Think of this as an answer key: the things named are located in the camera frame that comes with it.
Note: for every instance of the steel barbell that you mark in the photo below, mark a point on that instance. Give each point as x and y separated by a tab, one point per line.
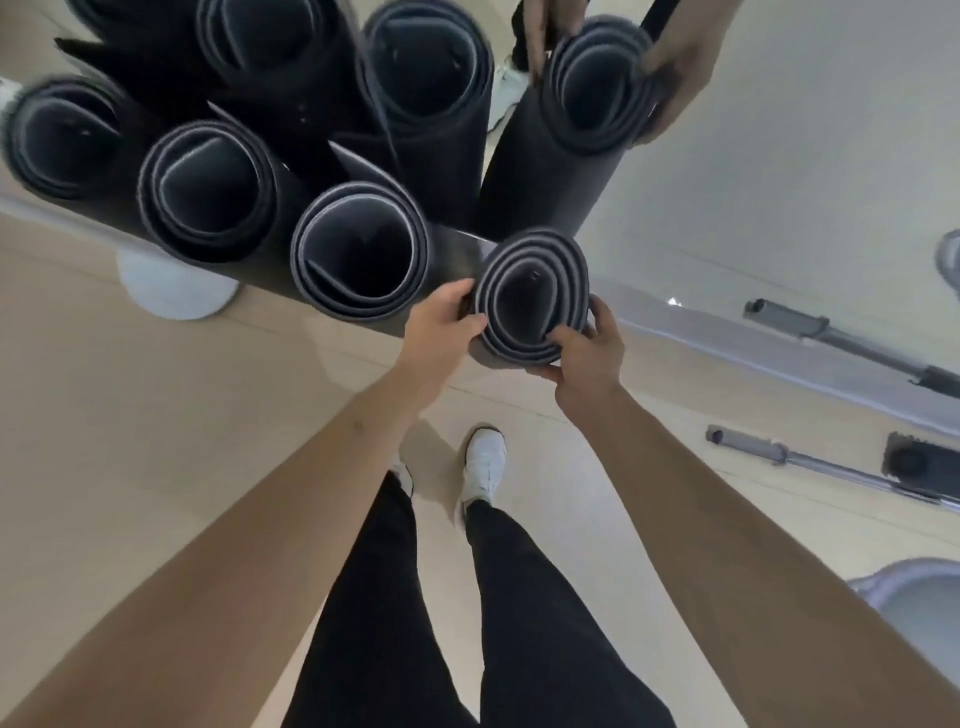
750	444

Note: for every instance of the person's right hand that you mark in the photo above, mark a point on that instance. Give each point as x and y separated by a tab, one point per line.
589	367

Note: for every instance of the person's left white sneaker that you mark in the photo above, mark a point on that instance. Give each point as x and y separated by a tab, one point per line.
403	478

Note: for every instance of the black foam roller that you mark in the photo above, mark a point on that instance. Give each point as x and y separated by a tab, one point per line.
926	463

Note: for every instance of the grey half balance ball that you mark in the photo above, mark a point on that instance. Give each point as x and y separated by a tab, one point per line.
922	615

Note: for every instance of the person's left hand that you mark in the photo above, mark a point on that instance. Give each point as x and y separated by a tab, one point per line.
439	337

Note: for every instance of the person's right forearm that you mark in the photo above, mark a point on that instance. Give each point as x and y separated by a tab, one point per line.
750	585

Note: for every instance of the person's right white sneaker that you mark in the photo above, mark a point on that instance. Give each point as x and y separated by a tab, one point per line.
484	465

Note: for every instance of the black trousers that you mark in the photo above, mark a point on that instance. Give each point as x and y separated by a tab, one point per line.
375	615

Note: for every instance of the grey yoga mat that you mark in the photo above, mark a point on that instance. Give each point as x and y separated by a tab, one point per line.
274	217
19	150
300	247
574	270

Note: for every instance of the person's white sneaker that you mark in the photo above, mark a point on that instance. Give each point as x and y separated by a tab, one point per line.
403	478
484	465

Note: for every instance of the person's left forearm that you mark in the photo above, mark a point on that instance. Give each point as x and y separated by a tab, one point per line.
210	585

